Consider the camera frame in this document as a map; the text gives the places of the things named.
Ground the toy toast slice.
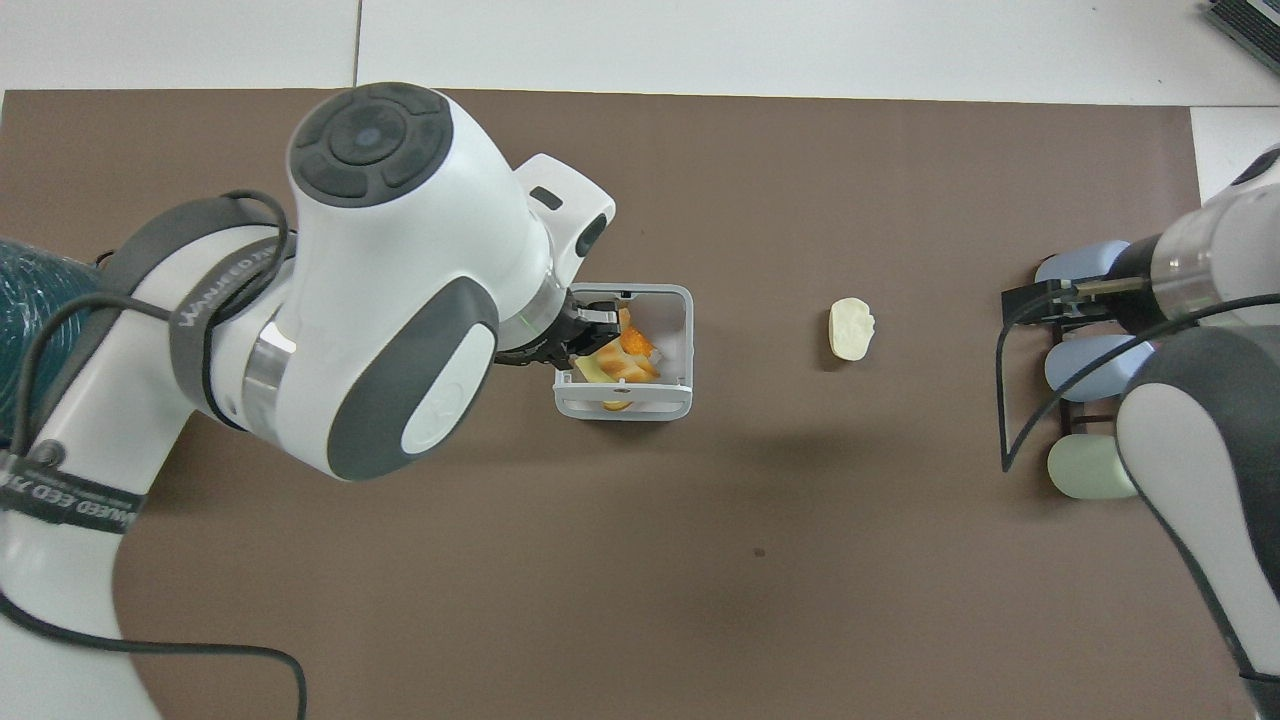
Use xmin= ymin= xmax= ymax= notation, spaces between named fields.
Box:
xmin=573 ymin=338 xmax=665 ymax=387

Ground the black rack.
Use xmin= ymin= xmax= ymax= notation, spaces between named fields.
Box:
xmin=1040 ymin=282 xmax=1136 ymax=441

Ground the orange toy food piece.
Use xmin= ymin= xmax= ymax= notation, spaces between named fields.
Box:
xmin=617 ymin=308 xmax=658 ymax=363

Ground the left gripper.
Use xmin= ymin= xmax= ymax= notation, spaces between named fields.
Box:
xmin=545 ymin=290 xmax=623 ymax=374

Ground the black cable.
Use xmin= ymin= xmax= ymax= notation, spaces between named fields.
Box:
xmin=0 ymin=588 xmax=309 ymax=720
xmin=8 ymin=189 xmax=293 ymax=471
xmin=999 ymin=283 xmax=1280 ymax=474

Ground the small white trash bin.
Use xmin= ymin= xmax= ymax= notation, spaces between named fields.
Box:
xmin=553 ymin=284 xmax=695 ymax=422

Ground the light green cup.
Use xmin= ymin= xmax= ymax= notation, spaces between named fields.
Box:
xmin=1047 ymin=434 xmax=1139 ymax=500

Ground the light blue cup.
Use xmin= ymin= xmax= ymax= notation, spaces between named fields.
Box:
xmin=1044 ymin=334 xmax=1156 ymax=403
xmin=1034 ymin=240 xmax=1133 ymax=288

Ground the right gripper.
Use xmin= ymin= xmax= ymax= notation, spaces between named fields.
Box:
xmin=1062 ymin=238 xmax=1161 ymax=336

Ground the dark teal ribbed hose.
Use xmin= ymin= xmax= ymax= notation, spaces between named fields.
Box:
xmin=0 ymin=238 xmax=106 ymax=451

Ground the dark grey keyboard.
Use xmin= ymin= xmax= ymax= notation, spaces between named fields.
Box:
xmin=1203 ymin=0 xmax=1280 ymax=73

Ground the cream white trash piece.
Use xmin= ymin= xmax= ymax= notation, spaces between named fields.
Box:
xmin=828 ymin=297 xmax=878 ymax=364

